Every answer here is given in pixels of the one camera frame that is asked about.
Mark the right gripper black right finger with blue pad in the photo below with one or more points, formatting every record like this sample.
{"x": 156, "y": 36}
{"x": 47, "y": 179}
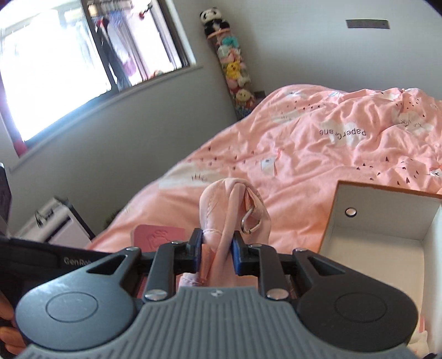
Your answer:
{"x": 262, "y": 262}

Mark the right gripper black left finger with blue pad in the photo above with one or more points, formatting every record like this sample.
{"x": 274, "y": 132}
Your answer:
{"x": 169, "y": 261}

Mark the person's left hand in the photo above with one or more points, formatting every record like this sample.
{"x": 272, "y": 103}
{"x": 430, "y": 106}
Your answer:
{"x": 10, "y": 335}

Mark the silver aluminium case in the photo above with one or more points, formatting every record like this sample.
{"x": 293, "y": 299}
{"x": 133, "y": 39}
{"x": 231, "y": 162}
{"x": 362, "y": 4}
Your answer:
{"x": 57, "y": 223}

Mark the pink patterned duvet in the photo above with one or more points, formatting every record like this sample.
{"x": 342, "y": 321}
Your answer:
{"x": 294, "y": 148}

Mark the orange box white inside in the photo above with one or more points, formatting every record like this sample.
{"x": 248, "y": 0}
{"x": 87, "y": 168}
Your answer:
{"x": 394, "y": 236}

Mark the panda plush toy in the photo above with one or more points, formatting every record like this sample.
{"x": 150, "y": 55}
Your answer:
{"x": 213, "y": 21}

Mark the window with dark frame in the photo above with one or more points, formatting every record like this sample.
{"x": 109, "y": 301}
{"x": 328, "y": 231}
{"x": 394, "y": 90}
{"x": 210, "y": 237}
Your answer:
{"x": 59, "y": 58}

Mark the grey wall plate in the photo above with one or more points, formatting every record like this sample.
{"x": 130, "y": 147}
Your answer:
{"x": 367, "y": 23}

